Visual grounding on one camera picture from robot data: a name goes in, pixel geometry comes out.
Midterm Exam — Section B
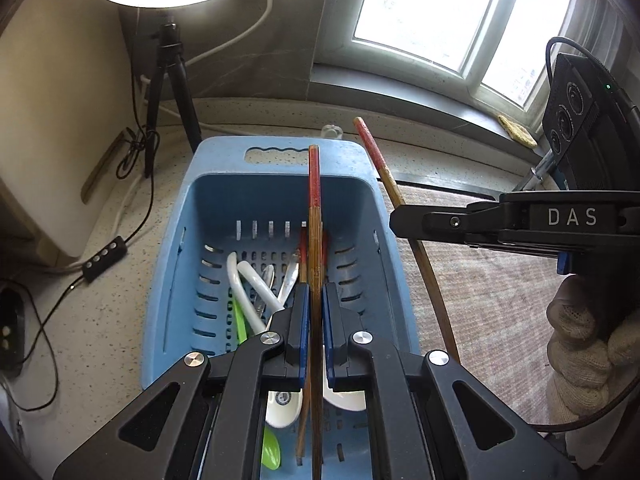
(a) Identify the green plastic spoon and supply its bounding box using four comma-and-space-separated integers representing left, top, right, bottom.
231, 297, 281, 470

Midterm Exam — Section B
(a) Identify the red-tipped wooden chopstick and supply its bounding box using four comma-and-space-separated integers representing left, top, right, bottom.
307, 145, 323, 480
352, 116, 461, 365

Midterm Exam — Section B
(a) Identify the chrome kitchen faucet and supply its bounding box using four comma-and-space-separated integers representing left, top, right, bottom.
513, 150, 555, 192

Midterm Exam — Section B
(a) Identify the white gloved right hand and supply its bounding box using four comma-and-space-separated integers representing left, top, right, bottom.
547, 274, 639, 425

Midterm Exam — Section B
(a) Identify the yellow sponge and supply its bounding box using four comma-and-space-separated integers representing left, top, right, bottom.
497, 114, 538, 150

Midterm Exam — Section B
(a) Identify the blue plastic utensil basket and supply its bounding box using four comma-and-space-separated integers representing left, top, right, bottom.
140, 134, 422, 480

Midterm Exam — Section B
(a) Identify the black tripod stand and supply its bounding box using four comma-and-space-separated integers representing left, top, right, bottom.
142, 19, 204, 179

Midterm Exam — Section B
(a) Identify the white cutting board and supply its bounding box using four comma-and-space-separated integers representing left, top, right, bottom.
1, 0, 134, 266

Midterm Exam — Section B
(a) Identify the black camera box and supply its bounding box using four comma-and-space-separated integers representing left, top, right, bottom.
542, 53, 639, 191

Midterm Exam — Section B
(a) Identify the white cable clip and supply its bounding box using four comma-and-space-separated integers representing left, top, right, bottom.
320, 125, 344, 140

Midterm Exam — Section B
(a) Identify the black inline cable switch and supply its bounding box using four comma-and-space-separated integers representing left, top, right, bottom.
81, 235, 128, 283

